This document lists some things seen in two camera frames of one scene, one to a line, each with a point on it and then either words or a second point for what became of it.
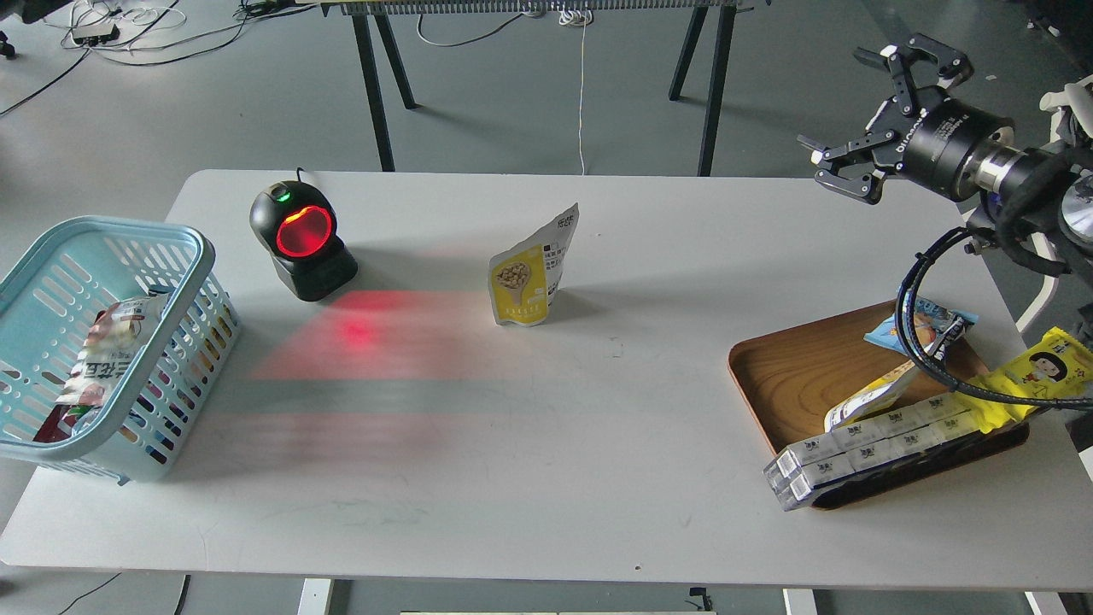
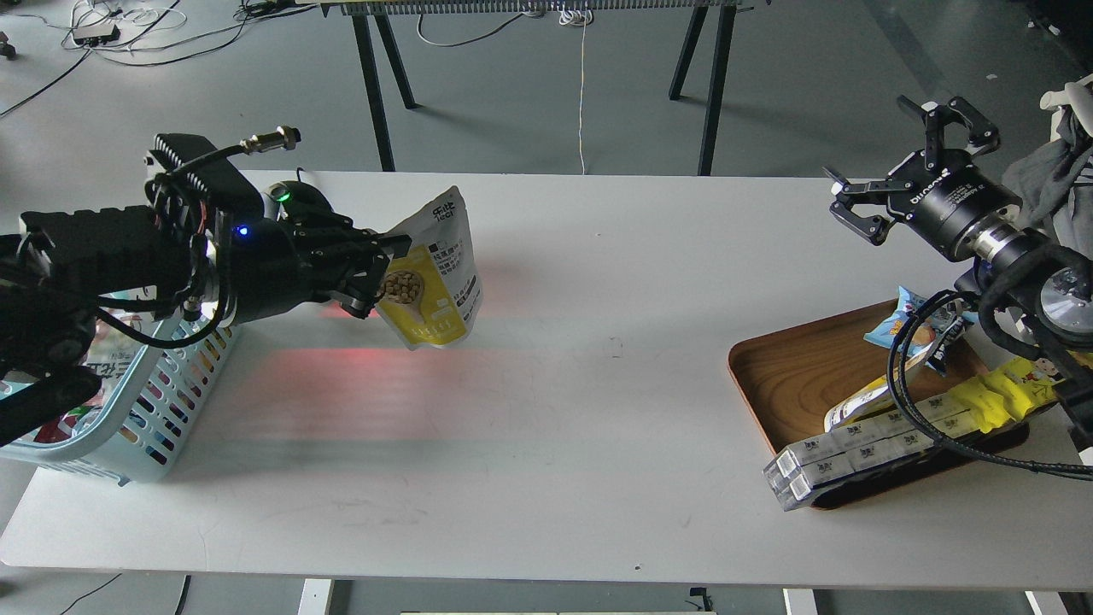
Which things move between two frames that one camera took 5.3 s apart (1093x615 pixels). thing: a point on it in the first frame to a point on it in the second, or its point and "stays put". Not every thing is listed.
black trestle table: (371, 14) stays put
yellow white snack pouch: (524, 277) to (435, 289)
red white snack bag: (115, 335) stays put
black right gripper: (939, 143) to (942, 196)
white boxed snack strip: (909, 430) stays put
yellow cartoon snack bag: (1060, 366) stays put
